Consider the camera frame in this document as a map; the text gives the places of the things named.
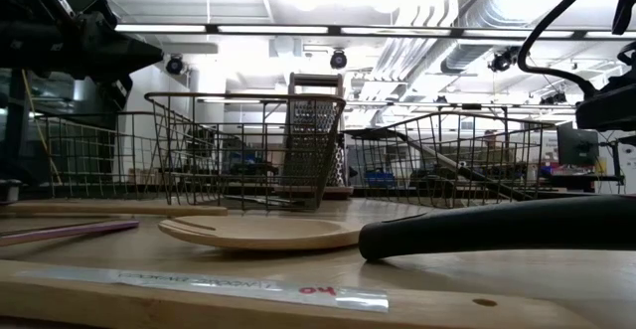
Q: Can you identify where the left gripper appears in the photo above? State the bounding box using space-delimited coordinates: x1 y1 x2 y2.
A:
29 0 165 112

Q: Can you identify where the long ceiling light bar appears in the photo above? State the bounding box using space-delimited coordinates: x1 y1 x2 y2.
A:
113 22 636 41

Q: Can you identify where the yellow extension cable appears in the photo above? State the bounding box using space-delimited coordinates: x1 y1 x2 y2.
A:
18 68 64 186

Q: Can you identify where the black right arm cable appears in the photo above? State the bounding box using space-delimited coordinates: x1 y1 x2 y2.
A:
516 0 605 99

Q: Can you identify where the gold wire basket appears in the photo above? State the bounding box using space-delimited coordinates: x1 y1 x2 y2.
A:
34 111 170 202
144 91 348 212
346 109 557 210

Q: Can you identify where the blue storage bin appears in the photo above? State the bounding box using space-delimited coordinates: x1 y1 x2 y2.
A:
365 168 398 189

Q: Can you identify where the black monitor stand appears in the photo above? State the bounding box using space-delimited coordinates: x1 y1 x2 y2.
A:
598 138 625 187

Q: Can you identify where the black slotted spatula steel shaft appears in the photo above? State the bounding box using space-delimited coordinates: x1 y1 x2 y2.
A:
346 126 534 201

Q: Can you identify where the small black ceiling device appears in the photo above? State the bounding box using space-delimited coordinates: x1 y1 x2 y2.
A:
539 91 568 106

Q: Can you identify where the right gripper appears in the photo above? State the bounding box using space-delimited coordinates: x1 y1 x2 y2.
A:
574 73 636 132

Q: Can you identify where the small grey box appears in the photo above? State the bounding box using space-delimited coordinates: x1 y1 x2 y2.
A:
0 178 24 205

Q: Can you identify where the black rubber handle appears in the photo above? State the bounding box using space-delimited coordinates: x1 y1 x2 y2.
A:
357 193 636 263

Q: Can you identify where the pink steel box grater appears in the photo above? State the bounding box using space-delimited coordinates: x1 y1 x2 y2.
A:
275 72 355 202

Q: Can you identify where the black hanging ceiling device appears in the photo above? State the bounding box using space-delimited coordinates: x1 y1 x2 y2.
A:
487 42 532 74

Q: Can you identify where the pink box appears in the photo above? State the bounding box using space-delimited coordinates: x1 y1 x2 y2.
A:
550 163 591 176

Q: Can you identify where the iridescent knife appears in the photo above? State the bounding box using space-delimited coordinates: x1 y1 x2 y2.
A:
222 193 305 207
0 219 140 248

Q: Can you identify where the wooden spoon head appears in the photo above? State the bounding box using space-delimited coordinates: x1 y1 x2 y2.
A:
157 214 370 250

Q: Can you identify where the black computer monitor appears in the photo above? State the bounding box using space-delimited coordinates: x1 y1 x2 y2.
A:
556 121 601 167

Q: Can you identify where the white poster board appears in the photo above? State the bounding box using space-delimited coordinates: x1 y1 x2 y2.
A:
615 129 636 196

